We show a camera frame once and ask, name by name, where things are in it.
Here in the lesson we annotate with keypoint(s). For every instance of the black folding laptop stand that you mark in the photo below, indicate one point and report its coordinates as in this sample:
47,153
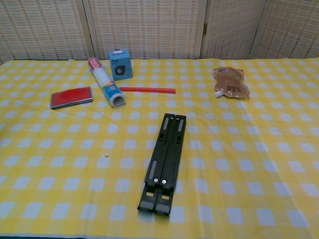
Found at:
162,161

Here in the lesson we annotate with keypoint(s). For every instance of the yellow white checkered tablecloth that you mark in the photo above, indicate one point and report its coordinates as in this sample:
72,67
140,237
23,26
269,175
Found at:
249,174

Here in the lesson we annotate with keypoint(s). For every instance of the red plastic straw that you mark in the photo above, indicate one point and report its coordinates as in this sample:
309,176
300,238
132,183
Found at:
149,89

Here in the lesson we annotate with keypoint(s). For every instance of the small blue cardboard box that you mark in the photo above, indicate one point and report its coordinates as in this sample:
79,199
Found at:
120,67

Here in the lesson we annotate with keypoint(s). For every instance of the plastic wrap roll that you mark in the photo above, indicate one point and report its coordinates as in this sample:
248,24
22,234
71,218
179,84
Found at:
104,79

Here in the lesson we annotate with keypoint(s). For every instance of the brown sauce spout pouch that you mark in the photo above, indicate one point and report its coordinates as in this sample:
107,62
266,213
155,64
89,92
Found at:
231,82

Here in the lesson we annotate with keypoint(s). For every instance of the red flat metal case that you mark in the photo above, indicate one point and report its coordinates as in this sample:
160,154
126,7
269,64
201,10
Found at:
71,97

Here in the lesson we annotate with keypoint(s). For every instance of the woven folding screen panel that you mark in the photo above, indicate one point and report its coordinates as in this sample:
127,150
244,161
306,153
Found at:
231,27
42,30
147,27
291,27

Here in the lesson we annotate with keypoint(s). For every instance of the brass screen hinge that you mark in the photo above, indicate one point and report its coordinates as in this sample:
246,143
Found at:
205,29

